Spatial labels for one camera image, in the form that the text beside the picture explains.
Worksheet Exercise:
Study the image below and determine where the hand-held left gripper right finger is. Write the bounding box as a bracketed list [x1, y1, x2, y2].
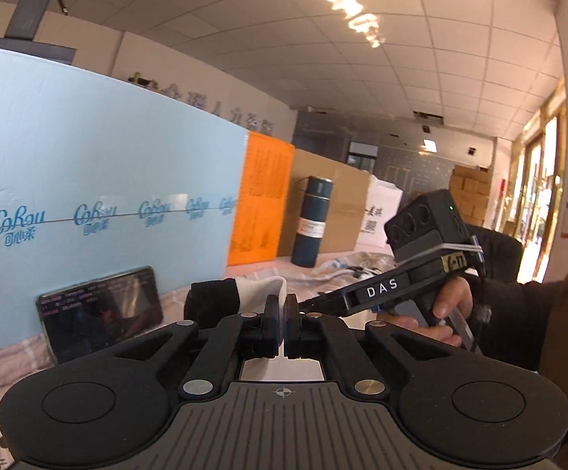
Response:
[284, 294, 450, 398]

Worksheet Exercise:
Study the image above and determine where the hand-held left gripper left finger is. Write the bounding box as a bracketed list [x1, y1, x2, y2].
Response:
[116, 295, 282, 401]

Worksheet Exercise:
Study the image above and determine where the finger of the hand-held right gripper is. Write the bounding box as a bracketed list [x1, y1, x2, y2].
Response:
[298, 290, 356, 318]

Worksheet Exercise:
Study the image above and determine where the white and black garment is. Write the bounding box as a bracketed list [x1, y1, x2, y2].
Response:
[184, 275, 289, 326]

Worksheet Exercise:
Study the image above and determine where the person's right forearm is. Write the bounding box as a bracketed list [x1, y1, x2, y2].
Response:
[465, 247, 568, 387]

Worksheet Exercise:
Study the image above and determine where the person's right hand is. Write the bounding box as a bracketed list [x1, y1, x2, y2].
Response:
[389, 277, 475, 349]

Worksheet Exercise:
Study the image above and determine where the crumpled light clothing pile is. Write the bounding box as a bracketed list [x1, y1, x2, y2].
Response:
[313, 251, 396, 287]

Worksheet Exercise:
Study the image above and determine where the white shopping bag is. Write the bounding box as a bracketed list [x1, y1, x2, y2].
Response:
[355, 175, 405, 256]

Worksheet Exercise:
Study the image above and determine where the stack of cardboard boxes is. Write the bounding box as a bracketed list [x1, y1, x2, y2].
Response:
[448, 163, 494, 229]

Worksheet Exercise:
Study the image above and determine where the black chair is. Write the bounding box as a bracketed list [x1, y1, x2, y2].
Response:
[461, 223, 526, 283]

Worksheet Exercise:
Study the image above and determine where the dark teal thermos bottle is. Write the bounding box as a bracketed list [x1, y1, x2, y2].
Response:
[290, 175, 335, 269]

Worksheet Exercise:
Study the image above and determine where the brown cardboard box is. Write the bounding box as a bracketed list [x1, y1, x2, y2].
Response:
[276, 148, 371, 259]

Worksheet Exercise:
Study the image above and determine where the gold framed glass door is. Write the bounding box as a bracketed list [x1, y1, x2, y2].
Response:
[506, 78, 568, 285]

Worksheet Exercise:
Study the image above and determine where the orange paper sheet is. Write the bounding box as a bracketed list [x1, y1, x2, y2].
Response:
[227, 134, 296, 266]

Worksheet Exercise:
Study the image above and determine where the black smartphone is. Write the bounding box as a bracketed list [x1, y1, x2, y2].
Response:
[36, 265, 165, 364]

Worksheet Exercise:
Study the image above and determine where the light blue cardboard box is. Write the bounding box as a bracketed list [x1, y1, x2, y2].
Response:
[0, 42, 251, 352]

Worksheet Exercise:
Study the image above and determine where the ceiling light strip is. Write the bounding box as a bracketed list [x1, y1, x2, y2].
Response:
[307, 0, 383, 49]

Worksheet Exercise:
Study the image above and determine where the pink plaid bed sheet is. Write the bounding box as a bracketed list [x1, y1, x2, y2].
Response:
[0, 249, 402, 470]

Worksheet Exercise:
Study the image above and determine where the grey metal bracket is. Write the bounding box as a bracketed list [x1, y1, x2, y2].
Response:
[0, 0, 77, 65]

